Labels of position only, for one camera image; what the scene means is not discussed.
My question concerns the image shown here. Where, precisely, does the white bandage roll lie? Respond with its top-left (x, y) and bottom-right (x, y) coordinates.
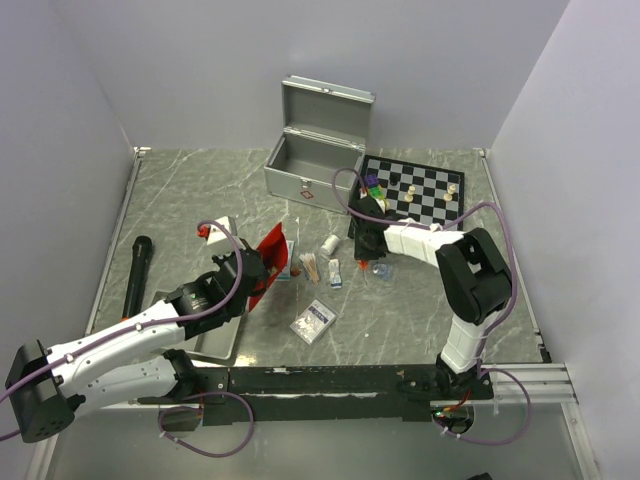
top-left (320, 234), bottom-right (341, 256)

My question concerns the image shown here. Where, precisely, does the red first aid pouch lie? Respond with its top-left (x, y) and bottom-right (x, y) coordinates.
top-left (249, 222), bottom-right (287, 311)

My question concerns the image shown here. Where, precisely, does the small blue white packet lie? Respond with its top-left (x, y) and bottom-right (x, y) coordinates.
top-left (328, 259), bottom-right (343, 289)

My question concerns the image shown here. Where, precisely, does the bag of cotton swabs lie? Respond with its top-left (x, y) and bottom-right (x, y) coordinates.
top-left (299, 252), bottom-right (320, 285)

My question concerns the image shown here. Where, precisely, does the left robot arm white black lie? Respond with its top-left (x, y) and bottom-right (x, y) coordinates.
top-left (1, 249), bottom-right (267, 443)

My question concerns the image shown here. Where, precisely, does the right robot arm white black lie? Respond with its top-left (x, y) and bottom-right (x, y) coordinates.
top-left (349, 195), bottom-right (515, 399)

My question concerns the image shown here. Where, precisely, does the silver metal medicine case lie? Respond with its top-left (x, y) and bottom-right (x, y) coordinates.
top-left (264, 75), bottom-right (376, 213)

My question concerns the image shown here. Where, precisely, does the small clear blue sachet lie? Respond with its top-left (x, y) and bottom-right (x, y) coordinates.
top-left (372, 263), bottom-right (392, 281)

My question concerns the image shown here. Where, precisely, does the colourful toy brick car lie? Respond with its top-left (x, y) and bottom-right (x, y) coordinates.
top-left (360, 174), bottom-right (389, 212)

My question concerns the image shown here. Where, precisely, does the white chess piece left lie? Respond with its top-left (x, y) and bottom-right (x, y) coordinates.
top-left (404, 185), bottom-right (416, 203)

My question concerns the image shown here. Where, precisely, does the white chess piece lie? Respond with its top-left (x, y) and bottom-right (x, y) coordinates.
top-left (443, 184), bottom-right (456, 202)
top-left (404, 185), bottom-right (416, 203)

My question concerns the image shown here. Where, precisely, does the grey plastic divided tray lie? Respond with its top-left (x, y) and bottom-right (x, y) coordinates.
top-left (155, 316), bottom-right (243, 363)

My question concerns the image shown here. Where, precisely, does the black white chessboard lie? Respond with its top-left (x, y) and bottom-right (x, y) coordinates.
top-left (360, 155), bottom-right (465, 225)

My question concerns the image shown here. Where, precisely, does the white chess piece right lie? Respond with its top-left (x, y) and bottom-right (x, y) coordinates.
top-left (443, 184), bottom-right (456, 202)

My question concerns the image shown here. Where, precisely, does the black marker orange cap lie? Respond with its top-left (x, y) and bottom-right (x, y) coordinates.
top-left (122, 235), bottom-right (153, 320)

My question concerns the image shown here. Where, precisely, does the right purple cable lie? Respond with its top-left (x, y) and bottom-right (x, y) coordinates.
top-left (332, 167), bottom-right (532, 446)

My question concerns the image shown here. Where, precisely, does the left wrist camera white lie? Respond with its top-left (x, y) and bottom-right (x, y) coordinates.
top-left (197, 216), bottom-right (238, 256)

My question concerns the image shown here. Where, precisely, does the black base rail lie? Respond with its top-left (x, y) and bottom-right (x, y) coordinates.
top-left (139, 364), bottom-right (494, 426)

